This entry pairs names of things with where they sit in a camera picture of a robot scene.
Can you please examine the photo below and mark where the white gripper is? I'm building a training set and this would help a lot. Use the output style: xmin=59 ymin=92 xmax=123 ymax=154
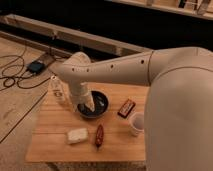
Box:
xmin=68 ymin=83 xmax=95 ymax=112

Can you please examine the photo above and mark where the dark ceramic bowl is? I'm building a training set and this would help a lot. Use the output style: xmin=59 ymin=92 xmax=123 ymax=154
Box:
xmin=77 ymin=91 xmax=109 ymax=119

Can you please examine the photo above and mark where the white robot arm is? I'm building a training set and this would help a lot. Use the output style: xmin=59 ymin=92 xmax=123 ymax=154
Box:
xmin=56 ymin=47 xmax=213 ymax=171

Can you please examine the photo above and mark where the red brown snack packet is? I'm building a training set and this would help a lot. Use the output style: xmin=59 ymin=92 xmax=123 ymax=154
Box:
xmin=95 ymin=124 xmax=104 ymax=148

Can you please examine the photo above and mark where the clear plastic water bottle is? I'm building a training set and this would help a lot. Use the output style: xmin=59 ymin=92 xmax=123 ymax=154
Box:
xmin=50 ymin=75 xmax=66 ymax=104

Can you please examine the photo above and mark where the white sponge block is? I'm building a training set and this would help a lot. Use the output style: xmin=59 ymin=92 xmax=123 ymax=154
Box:
xmin=67 ymin=128 xmax=88 ymax=144

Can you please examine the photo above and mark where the red black candy bar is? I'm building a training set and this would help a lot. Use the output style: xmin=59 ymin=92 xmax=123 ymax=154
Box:
xmin=117 ymin=99 xmax=136 ymax=118

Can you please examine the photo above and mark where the blue power adapter box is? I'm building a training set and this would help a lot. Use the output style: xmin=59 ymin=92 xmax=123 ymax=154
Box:
xmin=27 ymin=61 xmax=45 ymax=74

